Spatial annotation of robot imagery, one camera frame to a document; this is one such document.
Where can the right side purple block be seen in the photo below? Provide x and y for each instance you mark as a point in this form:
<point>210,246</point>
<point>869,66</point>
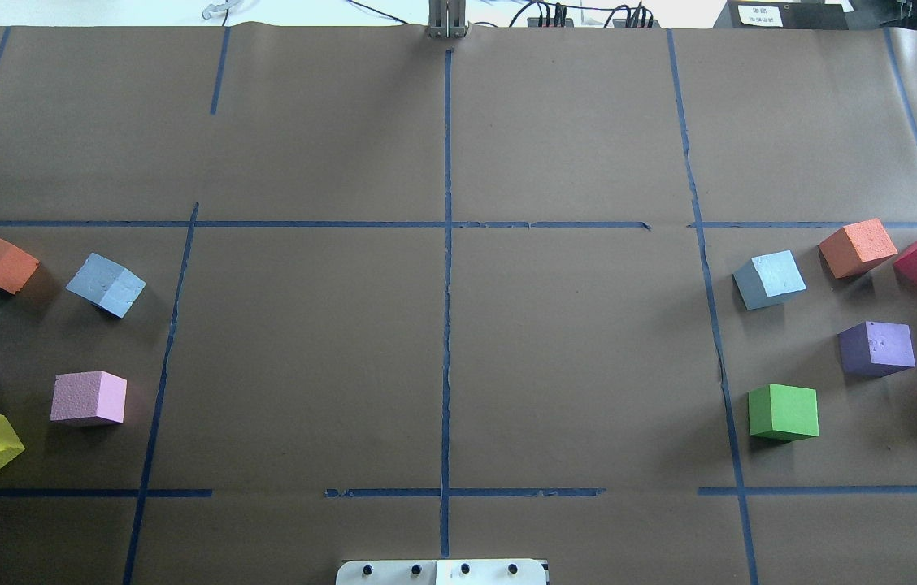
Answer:
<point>876,349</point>

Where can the right side orange block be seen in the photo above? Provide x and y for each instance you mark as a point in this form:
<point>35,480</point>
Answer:
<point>856,248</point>

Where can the light pink block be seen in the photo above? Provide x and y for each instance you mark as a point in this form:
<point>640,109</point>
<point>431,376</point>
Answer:
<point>88,398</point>

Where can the green block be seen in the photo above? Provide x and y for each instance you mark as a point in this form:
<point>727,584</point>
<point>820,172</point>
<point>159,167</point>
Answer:
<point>783,412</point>

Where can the black labelled box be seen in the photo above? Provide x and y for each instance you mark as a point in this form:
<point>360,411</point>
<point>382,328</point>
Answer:
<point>789,15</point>

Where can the blue block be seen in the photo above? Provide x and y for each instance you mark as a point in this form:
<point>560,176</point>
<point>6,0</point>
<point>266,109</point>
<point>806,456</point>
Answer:
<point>107,285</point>
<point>769,279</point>

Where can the white pedestal base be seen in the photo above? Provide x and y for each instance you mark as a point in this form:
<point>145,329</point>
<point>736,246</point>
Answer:
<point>444,571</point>

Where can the aluminium frame post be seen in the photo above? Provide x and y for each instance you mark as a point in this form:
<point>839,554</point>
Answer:
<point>447,19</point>

